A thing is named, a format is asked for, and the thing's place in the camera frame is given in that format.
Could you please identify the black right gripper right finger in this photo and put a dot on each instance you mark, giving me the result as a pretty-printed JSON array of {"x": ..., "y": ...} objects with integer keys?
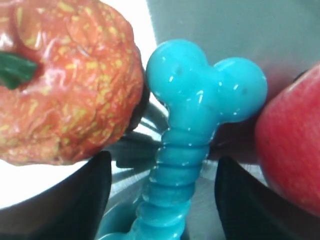
[{"x": 248, "y": 210}]

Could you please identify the orange textured fruit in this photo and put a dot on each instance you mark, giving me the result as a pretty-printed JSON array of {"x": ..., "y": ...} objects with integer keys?
[{"x": 87, "y": 90}]

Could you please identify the red apple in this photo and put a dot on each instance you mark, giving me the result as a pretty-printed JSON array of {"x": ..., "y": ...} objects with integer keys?
[{"x": 287, "y": 141}]

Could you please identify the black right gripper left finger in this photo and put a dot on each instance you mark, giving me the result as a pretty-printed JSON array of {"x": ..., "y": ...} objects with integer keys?
[{"x": 70, "y": 210}]

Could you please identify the round metal plate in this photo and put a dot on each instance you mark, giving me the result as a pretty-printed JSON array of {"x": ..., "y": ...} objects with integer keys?
[{"x": 280, "y": 35}]

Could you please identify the turquoise toy bone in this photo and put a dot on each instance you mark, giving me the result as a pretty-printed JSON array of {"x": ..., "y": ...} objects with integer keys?
[{"x": 199, "y": 98}]

